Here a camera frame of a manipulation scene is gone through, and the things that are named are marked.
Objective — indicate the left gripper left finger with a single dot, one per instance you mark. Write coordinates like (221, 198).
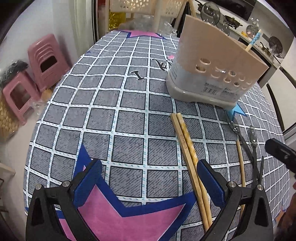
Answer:
(43, 222)

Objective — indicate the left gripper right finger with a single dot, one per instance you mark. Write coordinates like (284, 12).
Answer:
(255, 223)

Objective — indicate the grey translucent spoon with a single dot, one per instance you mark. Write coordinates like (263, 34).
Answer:
(237, 131)
(257, 175)

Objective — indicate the thin wooden chopstick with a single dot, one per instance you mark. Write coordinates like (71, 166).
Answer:
(241, 162)

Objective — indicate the bamboo chopstick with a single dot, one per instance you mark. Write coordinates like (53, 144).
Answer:
(195, 162)
(191, 170)

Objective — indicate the bag of yellow balls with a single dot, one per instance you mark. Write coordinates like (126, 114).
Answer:
(9, 124)

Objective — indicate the beige utensil holder caddy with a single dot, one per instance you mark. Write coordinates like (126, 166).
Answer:
(211, 67)

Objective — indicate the blue patterned chopstick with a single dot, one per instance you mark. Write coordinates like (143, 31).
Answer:
(253, 41)

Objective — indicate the pink plastic stool lower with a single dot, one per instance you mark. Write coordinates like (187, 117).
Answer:
(20, 93)

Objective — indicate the pink plastic stool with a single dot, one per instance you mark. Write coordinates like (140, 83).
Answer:
(20, 93)
(47, 62)

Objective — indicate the checked blue tablecloth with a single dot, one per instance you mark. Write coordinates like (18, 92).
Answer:
(113, 105)

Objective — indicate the pink plastic stool upper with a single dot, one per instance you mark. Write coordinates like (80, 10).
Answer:
(47, 62)

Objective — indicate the cream plastic basket rack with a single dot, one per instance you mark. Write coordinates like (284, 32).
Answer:
(161, 17)

